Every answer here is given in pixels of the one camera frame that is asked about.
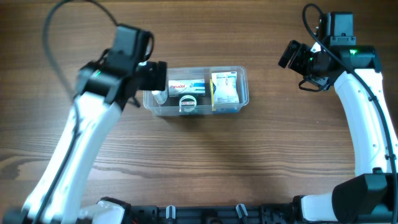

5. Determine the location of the black left camera cable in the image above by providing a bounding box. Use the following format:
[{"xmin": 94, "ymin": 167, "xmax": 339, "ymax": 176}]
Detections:
[{"xmin": 30, "ymin": 0, "xmax": 155, "ymax": 224}]

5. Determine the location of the clear plastic container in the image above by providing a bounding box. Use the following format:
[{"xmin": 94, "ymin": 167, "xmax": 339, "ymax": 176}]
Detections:
[{"xmin": 143, "ymin": 66, "xmax": 249, "ymax": 116}]

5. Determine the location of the black camera cable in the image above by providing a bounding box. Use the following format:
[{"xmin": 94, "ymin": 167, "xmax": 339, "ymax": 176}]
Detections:
[
  {"xmin": 30, "ymin": 0, "xmax": 155, "ymax": 224},
  {"xmin": 298, "ymin": 2, "xmax": 398, "ymax": 223}
]

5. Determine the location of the green white small box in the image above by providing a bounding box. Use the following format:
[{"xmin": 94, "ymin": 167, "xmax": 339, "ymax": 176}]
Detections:
[{"xmin": 178, "ymin": 95, "xmax": 198, "ymax": 114}]

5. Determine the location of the white Hansaplast plaster box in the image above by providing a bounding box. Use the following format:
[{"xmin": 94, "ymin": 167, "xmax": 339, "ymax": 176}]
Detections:
[{"xmin": 211, "ymin": 72, "xmax": 239, "ymax": 105}]

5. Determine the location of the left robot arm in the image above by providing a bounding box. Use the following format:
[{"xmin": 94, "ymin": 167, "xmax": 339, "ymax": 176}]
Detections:
[{"xmin": 2, "ymin": 61, "xmax": 167, "ymax": 223}]

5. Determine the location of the white caplet medicine box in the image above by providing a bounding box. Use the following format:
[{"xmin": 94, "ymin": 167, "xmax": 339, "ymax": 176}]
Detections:
[{"xmin": 168, "ymin": 79, "xmax": 205, "ymax": 97}]

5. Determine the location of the blue lozenge box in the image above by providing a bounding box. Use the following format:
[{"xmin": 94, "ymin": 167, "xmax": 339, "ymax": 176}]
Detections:
[{"xmin": 211, "ymin": 80, "xmax": 239, "ymax": 113}]

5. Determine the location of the black right camera cable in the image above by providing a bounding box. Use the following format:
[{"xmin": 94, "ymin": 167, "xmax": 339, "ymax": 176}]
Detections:
[{"xmin": 298, "ymin": 2, "xmax": 398, "ymax": 223}]

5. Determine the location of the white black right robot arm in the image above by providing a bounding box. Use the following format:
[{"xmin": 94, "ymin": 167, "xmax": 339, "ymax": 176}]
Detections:
[{"xmin": 279, "ymin": 40, "xmax": 397, "ymax": 223}]

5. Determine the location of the white spray bottle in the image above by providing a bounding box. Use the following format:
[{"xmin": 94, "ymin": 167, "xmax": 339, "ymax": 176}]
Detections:
[{"xmin": 151, "ymin": 89, "xmax": 169, "ymax": 105}]

